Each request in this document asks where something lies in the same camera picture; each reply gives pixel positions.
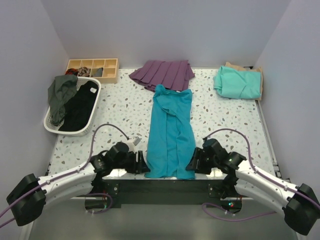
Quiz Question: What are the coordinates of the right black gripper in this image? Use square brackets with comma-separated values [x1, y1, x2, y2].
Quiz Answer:
[185, 147, 218, 176]

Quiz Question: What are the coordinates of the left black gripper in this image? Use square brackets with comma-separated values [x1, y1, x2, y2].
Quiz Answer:
[112, 150, 150, 174]

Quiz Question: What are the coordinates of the teal t shirt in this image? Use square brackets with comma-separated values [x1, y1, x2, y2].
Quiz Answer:
[145, 84, 196, 180]

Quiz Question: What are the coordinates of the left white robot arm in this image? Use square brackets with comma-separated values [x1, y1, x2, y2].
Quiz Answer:
[6, 142, 150, 227]

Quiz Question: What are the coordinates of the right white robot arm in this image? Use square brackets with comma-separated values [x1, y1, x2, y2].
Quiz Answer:
[186, 139, 320, 236]

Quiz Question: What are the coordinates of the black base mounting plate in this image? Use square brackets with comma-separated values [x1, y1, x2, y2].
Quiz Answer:
[84, 179, 243, 212]

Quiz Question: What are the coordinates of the mint green folded shirt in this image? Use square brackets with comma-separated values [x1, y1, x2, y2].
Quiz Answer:
[213, 65, 261, 100]

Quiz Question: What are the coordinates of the black garment in basket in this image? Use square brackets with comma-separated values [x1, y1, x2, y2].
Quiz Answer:
[59, 80, 99, 132]

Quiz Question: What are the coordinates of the purple pleated skirt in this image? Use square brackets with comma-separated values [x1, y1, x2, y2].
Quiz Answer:
[129, 60, 195, 92]

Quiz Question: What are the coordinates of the wooden compartment organizer box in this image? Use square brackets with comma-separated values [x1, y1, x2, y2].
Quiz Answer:
[65, 58, 119, 84]

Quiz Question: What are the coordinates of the white laundry basket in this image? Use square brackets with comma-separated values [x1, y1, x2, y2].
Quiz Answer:
[43, 76, 102, 137]

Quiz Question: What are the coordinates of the dark grey fabric roll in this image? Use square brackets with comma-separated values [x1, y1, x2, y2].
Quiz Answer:
[90, 67, 104, 78]

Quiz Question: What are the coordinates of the tan folded cloth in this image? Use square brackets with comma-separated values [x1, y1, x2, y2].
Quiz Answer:
[224, 61, 264, 101]

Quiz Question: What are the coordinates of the patterned brown fabric roll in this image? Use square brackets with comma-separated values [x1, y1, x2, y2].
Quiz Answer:
[77, 66, 91, 77]

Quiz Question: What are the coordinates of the dark green garment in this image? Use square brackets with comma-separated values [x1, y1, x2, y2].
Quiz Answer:
[47, 74, 78, 126]

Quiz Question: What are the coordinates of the red black fabric roll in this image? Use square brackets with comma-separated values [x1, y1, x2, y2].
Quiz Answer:
[65, 68, 79, 76]

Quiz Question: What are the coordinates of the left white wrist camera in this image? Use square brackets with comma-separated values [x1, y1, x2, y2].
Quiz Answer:
[125, 136, 141, 152]

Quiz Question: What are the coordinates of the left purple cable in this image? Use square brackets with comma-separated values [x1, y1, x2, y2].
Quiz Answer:
[0, 122, 131, 227]

